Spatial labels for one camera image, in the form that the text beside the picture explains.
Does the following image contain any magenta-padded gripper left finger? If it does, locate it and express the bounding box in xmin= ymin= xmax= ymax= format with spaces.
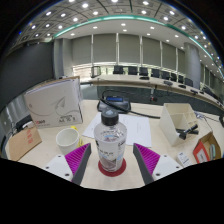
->
xmin=43 ymin=142 xmax=92 ymax=186

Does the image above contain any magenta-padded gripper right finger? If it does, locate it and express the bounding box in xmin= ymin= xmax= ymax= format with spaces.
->
xmin=133 ymin=143 xmax=184 ymax=186

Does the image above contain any clear black-capped water bottle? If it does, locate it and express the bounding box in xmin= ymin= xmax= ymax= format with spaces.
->
xmin=93 ymin=109 xmax=128 ymax=173

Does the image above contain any white cup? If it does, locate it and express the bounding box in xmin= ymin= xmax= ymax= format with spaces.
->
xmin=55 ymin=127 xmax=81 ymax=156

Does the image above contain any white printed paper sheet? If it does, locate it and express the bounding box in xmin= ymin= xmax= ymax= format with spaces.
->
xmin=82 ymin=112 xmax=153 ymax=148

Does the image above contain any small white packet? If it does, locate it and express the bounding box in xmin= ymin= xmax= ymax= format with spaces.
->
xmin=175 ymin=151 xmax=192 ymax=168

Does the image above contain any flat round red coaster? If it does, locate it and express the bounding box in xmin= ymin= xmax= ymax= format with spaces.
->
xmin=97 ymin=157 xmax=128 ymax=178

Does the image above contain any white open organizer box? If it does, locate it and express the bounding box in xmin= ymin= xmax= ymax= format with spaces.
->
xmin=158 ymin=102 xmax=200 ymax=148

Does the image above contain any black marker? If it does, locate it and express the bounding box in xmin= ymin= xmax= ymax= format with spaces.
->
xmin=175 ymin=123 xmax=200 ymax=140

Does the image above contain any brown paper envelope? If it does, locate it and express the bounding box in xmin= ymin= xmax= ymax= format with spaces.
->
xmin=8 ymin=126 xmax=43 ymax=162

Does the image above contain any white paper ream box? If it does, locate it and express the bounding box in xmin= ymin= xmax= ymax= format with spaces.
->
xmin=23 ymin=77 xmax=84 ymax=129

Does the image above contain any black desk phone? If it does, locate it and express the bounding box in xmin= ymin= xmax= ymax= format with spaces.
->
xmin=96 ymin=94 xmax=132 ymax=114

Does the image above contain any black desktop device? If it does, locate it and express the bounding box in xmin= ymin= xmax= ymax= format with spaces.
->
xmin=14 ymin=114 xmax=34 ymax=132

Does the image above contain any long curved conference table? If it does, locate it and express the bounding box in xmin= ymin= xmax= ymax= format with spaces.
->
xmin=79 ymin=73 xmax=224 ymax=109

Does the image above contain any row of black office chairs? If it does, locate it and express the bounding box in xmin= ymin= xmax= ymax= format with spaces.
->
xmin=112 ymin=64 xmax=214 ymax=98

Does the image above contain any group of ceiling lights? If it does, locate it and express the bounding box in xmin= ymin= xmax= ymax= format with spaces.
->
xmin=26 ymin=0 xmax=224 ymax=71

